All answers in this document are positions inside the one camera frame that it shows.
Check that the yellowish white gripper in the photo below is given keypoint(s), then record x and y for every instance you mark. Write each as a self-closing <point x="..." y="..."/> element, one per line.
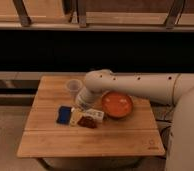
<point x="76" y="115"/>

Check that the orange ceramic bowl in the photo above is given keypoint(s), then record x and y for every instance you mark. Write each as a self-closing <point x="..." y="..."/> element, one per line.
<point x="116" y="105"/>

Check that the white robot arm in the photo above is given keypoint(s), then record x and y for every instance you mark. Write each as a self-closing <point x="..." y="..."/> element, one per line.
<point x="166" y="88"/>

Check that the blue sponge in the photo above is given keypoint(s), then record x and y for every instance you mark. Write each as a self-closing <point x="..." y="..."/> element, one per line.
<point x="64" y="115"/>

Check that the dark red snack packet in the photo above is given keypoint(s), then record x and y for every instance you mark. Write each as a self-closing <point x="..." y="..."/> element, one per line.
<point x="87" y="121"/>

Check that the white carton box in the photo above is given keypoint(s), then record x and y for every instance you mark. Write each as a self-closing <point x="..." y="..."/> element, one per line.
<point x="95" y="114"/>

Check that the clear plastic cup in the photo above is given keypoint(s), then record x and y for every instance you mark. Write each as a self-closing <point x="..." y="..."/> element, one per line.
<point x="73" y="86"/>

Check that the wooden table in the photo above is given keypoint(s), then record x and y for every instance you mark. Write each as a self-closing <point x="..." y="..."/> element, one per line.
<point x="43" y="137"/>

